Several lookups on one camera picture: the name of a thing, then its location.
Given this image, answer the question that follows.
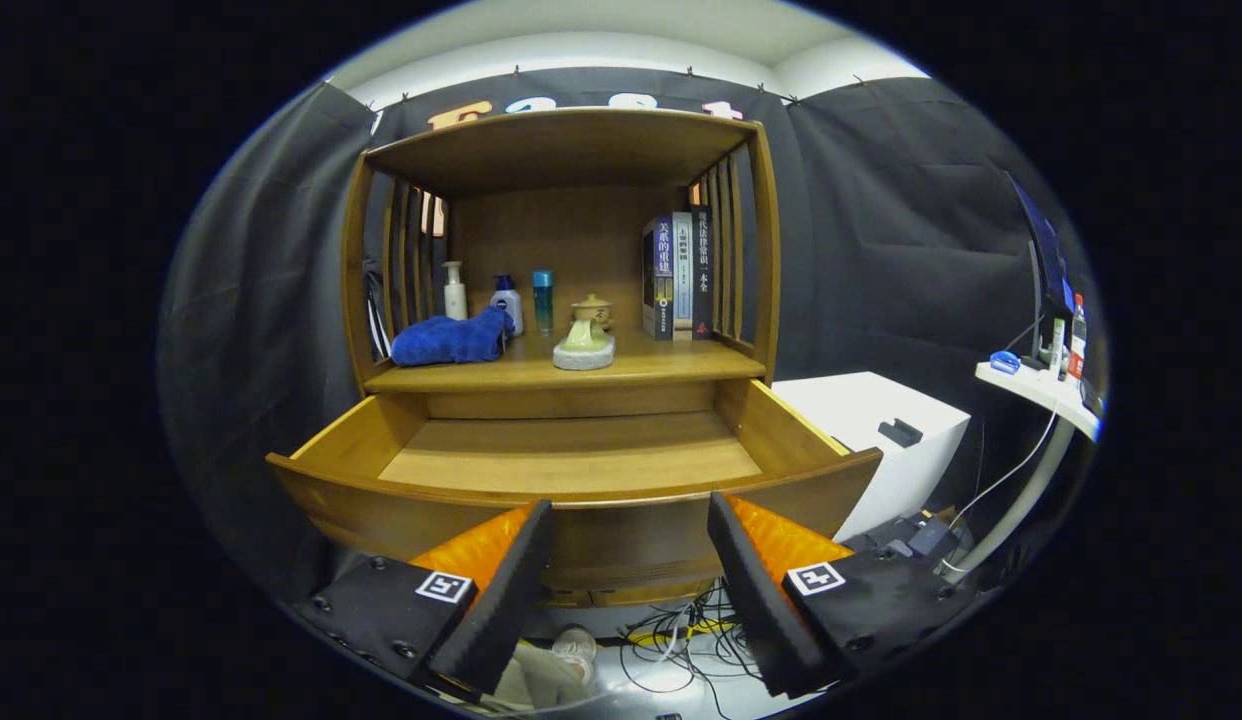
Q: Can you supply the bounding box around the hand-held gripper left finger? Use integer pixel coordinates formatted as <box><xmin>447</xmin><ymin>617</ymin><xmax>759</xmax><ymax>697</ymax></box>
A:
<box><xmin>291</xmin><ymin>500</ymin><xmax>557</xmax><ymax>698</ymax></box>

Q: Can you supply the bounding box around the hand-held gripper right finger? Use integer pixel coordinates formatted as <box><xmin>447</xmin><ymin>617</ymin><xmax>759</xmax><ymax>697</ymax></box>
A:
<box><xmin>708</xmin><ymin>492</ymin><xmax>982</xmax><ymax>699</ymax></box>

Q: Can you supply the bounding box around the wooden drawer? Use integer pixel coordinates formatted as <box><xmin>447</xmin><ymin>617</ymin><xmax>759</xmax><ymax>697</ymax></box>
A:
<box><xmin>266</xmin><ymin>378</ymin><xmax>884</xmax><ymax>609</ymax></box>

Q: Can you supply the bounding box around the wooden slatted cabinet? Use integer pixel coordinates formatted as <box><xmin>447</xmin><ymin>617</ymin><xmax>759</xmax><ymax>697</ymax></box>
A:
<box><xmin>341</xmin><ymin>107</ymin><xmax>782</xmax><ymax>396</ymax></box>

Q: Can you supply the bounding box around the person's beige trouser leg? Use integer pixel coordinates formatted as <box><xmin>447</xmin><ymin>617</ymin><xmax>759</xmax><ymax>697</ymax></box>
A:
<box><xmin>486</xmin><ymin>640</ymin><xmax>587</xmax><ymax>713</ymax></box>

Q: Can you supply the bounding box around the black computer box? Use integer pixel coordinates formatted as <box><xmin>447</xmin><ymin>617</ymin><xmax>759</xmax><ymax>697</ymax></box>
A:
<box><xmin>846</xmin><ymin>510</ymin><xmax>967</xmax><ymax>566</ymax></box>

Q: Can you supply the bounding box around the white box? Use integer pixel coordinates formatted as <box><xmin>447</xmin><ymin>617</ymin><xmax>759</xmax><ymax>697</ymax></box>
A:
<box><xmin>771</xmin><ymin>372</ymin><xmax>972</xmax><ymax>546</ymax></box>

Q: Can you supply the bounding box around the blue towel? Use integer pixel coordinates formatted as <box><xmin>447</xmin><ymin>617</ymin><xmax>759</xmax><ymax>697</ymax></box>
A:
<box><xmin>390</xmin><ymin>306</ymin><xmax>516</xmax><ymax>367</ymax></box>

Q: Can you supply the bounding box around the white lotion bottle blue cap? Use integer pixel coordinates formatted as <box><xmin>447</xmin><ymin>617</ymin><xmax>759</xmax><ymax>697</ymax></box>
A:
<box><xmin>489</xmin><ymin>275</ymin><xmax>525</xmax><ymax>337</ymax></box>

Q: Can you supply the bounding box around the book with pale spine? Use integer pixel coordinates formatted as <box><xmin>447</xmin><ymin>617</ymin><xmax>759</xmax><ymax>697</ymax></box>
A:
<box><xmin>671</xmin><ymin>211</ymin><xmax>695</xmax><ymax>342</ymax></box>

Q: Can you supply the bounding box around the book with blue spine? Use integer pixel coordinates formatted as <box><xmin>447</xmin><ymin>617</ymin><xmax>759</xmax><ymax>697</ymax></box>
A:
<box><xmin>642</xmin><ymin>215</ymin><xmax>675</xmax><ymax>341</ymax></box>

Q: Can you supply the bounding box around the book with black spine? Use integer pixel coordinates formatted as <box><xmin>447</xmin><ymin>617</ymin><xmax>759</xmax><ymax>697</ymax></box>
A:
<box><xmin>690</xmin><ymin>206</ymin><xmax>714</xmax><ymax>341</ymax></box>

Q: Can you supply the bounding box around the white side table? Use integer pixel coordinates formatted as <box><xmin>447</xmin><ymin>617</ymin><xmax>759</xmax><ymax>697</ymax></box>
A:
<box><xmin>936</xmin><ymin>350</ymin><xmax>1104</xmax><ymax>586</ymax></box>

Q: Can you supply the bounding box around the dark monitor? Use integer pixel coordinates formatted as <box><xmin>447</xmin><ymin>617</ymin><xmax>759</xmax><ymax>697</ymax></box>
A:
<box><xmin>1006</xmin><ymin>170</ymin><xmax>1077</xmax><ymax>366</ymax></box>

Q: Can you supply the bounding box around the tangle of floor cables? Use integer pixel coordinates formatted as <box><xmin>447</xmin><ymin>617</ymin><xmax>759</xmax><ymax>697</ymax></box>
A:
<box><xmin>616</xmin><ymin>585</ymin><xmax>772</xmax><ymax>716</ymax></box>

